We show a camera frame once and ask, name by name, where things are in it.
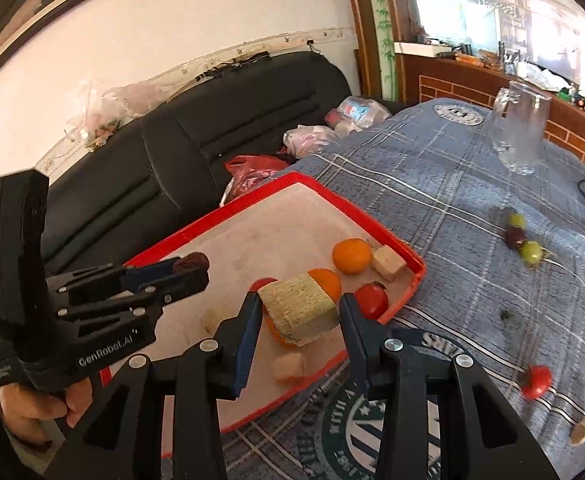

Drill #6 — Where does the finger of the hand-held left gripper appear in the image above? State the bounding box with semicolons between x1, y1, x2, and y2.
57;266;210;333
46;257;186;306

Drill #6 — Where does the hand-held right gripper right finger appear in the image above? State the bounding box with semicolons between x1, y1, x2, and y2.
339;292;561;480

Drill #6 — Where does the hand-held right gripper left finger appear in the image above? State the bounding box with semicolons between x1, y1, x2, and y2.
47;290;264;480

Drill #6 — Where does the dark red fruit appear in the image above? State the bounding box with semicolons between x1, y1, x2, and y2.
174;252;210;275

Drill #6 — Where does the large beige block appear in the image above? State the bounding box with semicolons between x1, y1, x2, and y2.
258;272;342;348

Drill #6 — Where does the red tray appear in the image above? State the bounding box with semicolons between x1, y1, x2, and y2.
100;171;427;458

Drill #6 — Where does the person's left hand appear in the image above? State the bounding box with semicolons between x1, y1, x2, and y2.
0;377;94;442

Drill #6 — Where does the black leather sofa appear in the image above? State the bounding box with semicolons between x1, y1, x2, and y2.
35;50;413;276

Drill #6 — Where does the red plastic bag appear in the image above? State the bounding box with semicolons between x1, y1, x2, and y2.
220;154;290;206

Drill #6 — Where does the clear crumpled plastic bag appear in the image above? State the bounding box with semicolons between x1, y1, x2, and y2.
65;80;168;153

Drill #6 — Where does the blue plaid tablecloth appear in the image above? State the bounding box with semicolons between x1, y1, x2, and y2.
212;98;585;480

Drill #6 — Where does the pink white plastic bag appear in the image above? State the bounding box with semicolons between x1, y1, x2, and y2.
282;124;341;158

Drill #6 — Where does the dark purple grape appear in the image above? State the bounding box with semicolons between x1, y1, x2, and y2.
504;226;528;250

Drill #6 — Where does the clear bag with blue packet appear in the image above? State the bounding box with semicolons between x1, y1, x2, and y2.
325;95;392;131

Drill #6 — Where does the clear glass mug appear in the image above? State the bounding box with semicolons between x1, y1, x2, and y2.
483;87;516;156

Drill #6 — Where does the clear glass pitcher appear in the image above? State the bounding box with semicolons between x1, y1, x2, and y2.
495;80;553;176

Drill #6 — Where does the wooden counter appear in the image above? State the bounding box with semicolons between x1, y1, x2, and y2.
395;40;585;171

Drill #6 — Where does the white flat box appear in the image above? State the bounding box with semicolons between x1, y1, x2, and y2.
394;41;453;58

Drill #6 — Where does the wooden arch frame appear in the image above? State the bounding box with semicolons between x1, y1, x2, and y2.
341;0;403;103

